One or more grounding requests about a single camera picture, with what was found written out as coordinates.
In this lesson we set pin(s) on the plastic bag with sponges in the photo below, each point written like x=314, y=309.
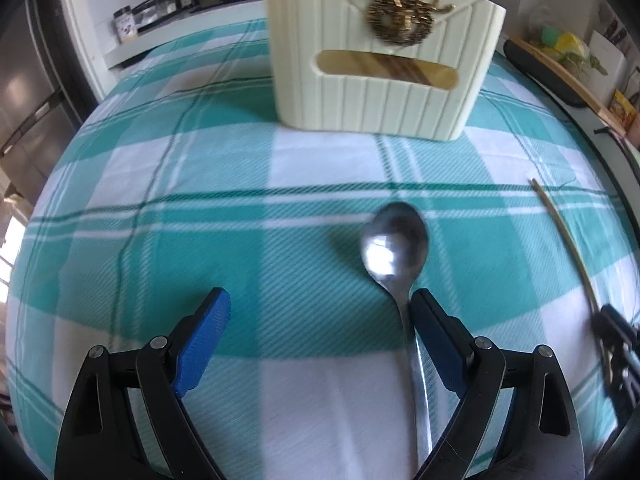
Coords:
x=560, y=42

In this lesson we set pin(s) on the black oblong object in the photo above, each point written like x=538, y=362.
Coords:
x=550, y=75

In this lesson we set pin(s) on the metal spoon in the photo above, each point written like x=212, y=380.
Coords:
x=395, y=245

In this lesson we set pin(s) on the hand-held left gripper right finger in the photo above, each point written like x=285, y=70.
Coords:
x=440, y=345

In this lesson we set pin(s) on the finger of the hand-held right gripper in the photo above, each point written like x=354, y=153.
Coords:
x=622, y=355

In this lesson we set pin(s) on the teal checked tablecloth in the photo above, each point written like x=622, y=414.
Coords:
x=200, y=200

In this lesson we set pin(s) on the cream ribbed utensil holder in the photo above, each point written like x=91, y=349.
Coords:
x=370, y=85

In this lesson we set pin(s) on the white seasoning jar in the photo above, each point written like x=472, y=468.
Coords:
x=124, y=25

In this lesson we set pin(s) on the black lidded seasoning containers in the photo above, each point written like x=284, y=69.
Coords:
x=149, y=10

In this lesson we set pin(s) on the yellow packet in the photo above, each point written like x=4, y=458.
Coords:
x=623, y=109

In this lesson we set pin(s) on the steel refrigerator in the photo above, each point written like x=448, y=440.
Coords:
x=30, y=85

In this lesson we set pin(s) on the white knife block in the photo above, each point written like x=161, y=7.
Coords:
x=607, y=67

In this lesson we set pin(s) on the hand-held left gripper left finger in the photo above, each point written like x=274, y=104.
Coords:
x=200, y=347

